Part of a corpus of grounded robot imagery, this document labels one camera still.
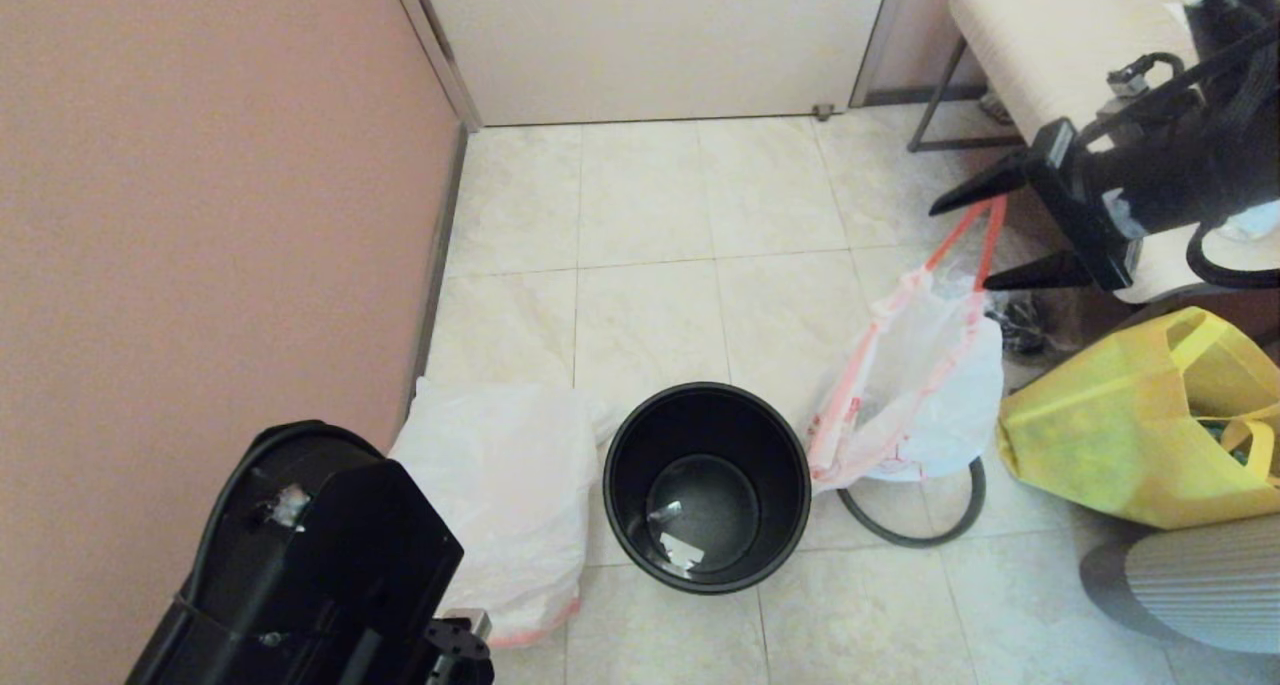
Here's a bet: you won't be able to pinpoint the white trash bag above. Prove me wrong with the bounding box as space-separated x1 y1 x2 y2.
804 196 1007 495
388 376 634 653

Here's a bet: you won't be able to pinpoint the grey bin rim ring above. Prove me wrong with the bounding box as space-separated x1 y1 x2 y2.
836 453 988 549

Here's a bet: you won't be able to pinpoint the clear plastic bag black contents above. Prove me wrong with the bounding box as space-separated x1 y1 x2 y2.
985 283 1079 362

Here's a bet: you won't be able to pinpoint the yellow fabric tote bag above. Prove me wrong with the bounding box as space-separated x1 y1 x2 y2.
992 307 1280 531

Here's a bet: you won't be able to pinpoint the black round trash bin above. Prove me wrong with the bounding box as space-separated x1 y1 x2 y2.
602 382 812 596

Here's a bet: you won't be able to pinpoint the white folded trash bag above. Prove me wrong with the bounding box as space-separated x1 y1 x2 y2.
388 376 634 653

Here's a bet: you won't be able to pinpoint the beige wooden bench table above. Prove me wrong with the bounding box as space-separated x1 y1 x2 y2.
906 39 1280 338

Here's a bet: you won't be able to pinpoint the clear plastic water bottle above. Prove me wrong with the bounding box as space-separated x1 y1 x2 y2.
1218 199 1280 244

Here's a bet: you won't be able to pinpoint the beige wood-grain bench top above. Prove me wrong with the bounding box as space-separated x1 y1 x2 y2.
948 0 1280 305

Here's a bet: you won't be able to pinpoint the teal patterned cloth item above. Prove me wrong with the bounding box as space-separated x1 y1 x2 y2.
1193 420 1248 468

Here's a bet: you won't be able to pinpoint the grey ribbed round object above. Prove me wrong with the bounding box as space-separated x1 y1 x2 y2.
1078 513 1280 656

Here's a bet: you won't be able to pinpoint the white door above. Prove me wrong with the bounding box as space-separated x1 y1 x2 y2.
413 0 893 129

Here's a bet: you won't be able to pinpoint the white paper scrap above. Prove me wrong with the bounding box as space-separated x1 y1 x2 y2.
659 532 707 573

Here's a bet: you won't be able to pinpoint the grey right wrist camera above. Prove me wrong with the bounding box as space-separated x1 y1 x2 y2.
1104 52 1153 99

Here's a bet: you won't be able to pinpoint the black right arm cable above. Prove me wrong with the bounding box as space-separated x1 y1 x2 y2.
1100 20 1280 290

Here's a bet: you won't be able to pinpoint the beige door frame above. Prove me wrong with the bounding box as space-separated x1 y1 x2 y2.
385 0 484 134

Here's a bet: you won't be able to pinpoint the long black left arm cable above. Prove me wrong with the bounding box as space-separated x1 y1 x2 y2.
180 421 391 626

